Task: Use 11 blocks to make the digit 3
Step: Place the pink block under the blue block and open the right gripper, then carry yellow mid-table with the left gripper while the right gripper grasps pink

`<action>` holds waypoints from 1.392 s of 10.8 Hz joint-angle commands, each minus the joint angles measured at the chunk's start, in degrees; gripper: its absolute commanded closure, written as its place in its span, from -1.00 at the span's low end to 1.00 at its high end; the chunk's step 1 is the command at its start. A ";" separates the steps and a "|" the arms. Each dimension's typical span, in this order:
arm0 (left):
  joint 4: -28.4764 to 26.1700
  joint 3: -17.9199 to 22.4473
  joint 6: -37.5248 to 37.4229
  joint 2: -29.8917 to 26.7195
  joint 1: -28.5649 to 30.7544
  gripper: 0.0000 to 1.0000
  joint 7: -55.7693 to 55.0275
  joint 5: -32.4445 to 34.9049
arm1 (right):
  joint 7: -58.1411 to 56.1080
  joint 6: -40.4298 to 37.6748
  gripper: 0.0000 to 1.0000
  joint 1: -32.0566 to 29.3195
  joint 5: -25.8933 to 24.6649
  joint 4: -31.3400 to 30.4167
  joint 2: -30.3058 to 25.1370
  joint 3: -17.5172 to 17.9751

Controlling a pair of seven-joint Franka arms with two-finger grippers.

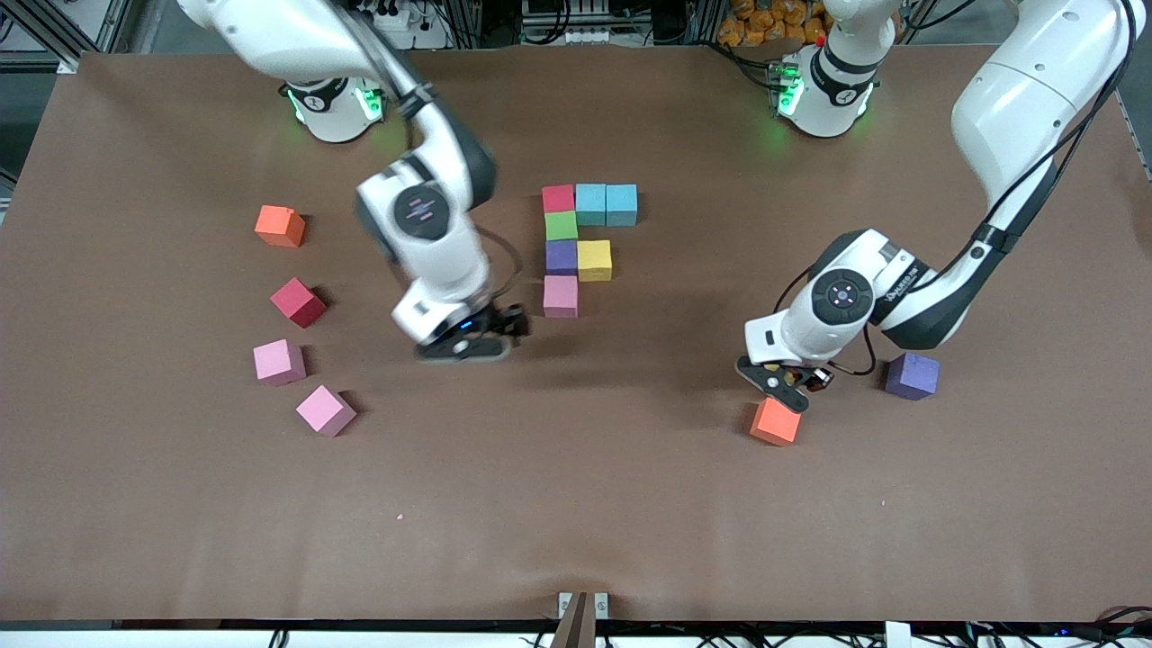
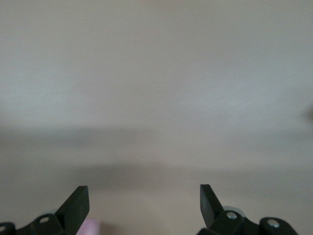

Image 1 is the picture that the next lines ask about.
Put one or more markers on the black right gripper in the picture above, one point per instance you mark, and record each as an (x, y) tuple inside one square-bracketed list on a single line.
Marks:
[(506, 321)]

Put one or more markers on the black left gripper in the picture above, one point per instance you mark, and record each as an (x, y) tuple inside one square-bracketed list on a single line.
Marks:
[(814, 378)]

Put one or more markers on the orange foam block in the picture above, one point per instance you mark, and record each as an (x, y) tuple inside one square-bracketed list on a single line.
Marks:
[(280, 227), (776, 423)]

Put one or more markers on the pink foam block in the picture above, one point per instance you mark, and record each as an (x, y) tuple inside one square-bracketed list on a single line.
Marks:
[(279, 363), (326, 411), (561, 295)]

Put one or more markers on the purple foam block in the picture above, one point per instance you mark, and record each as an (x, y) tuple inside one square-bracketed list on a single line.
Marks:
[(912, 376), (562, 256)]

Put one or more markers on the green foam block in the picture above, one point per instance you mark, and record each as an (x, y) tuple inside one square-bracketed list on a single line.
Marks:
[(562, 225)]

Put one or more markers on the red foam block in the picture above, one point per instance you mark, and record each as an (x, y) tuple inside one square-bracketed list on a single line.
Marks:
[(559, 198), (298, 302)]

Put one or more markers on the blue foam block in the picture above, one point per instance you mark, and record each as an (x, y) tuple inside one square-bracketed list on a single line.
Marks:
[(590, 203), (622, 203)]

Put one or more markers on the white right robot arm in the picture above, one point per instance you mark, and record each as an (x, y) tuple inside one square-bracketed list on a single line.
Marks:
[(423, 211)]

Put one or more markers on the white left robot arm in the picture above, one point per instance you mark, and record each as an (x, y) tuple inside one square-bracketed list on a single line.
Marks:
[(841, 297)]

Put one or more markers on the brown paper table cover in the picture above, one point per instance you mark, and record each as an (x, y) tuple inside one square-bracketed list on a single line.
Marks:
[(576, 504)]

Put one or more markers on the white label tag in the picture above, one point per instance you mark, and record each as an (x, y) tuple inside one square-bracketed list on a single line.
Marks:
[(897, 634)]

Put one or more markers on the white power strip with plugs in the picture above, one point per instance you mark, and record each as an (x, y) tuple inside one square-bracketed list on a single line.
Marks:
[(405, 22)]

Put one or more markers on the pile of orange yellow objects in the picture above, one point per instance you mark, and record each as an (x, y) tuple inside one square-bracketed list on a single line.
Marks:
[(774, 22)]

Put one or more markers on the metal table clamp bracket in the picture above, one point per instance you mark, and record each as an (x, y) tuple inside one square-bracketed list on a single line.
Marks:
[(583, 621)]

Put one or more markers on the aluminium frame profile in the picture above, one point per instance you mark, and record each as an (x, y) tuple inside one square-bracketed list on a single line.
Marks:
[(67, 40)]

